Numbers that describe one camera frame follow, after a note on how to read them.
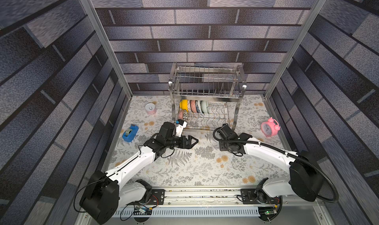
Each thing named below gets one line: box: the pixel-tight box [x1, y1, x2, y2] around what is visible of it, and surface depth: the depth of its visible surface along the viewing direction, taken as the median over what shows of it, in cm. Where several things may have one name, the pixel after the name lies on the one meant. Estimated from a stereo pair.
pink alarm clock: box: [260, 116, 281, 138], surface depth 92 cm
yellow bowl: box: [179, 99, 189, 113], surface depth 102 cm
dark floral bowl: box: [195, 100, 201, 113], surface depth 102 cm
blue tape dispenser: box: [122, 123, 139, 143], surface depth 96 cm
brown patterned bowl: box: [189, 99, 197, 113], surface depth 101 cm
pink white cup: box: [145, 102, 157, 115], surface depth 109 cm
